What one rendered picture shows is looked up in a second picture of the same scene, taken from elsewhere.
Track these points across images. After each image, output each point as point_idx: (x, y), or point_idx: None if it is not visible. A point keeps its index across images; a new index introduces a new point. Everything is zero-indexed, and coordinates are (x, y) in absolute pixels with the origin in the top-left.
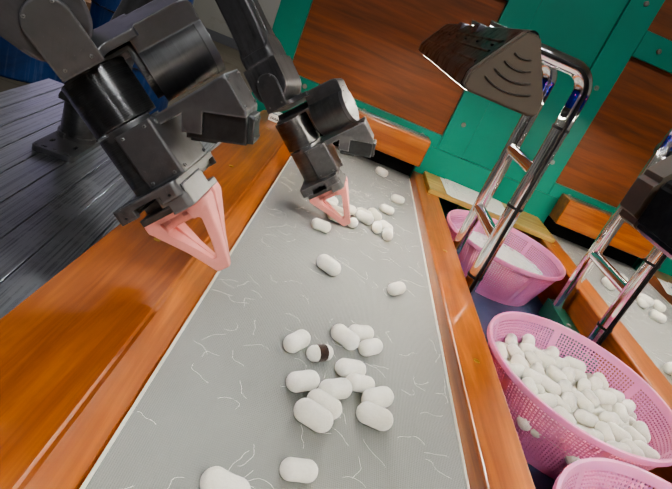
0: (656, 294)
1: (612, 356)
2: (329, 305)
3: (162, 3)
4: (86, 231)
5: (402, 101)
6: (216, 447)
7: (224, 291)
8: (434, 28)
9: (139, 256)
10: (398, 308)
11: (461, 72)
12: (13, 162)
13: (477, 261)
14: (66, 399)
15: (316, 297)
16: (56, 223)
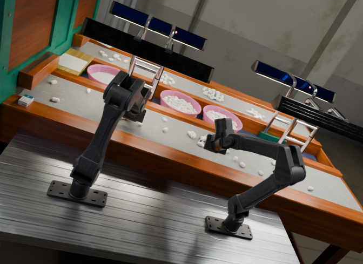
0: (102, 48)
1: (167, 90)
2: (180, 135)
3: (229, 122)
4: (156, 186)
5: (38, 45)
6: (228, 160)
7: (189, 153)
8: (44, 5)
9: (199, 162)
10: (170, 122)
11: (202, 79)
12: (122, 210)
13: (151, 95)
14: (237, 171)
15: (178, 137)
16: (157, 193)
